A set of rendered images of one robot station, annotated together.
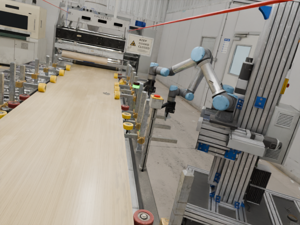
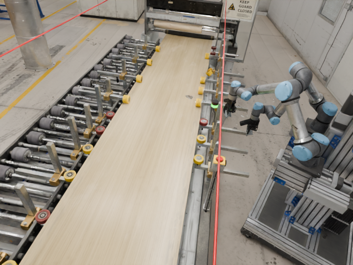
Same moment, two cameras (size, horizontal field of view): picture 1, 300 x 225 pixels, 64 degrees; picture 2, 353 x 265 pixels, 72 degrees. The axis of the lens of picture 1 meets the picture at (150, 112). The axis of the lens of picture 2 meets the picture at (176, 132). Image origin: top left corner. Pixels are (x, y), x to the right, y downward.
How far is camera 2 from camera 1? 0.83 m
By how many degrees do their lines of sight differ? 28
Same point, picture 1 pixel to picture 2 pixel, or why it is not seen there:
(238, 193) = (315, 221)
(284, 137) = not seen: outside the picture
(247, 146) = (325, 200)
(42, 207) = not seen: outside the picture
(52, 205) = not seen: outside the picture
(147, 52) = (249, 16)
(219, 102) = (299, 153)
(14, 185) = (89, 255)
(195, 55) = (279, 92)
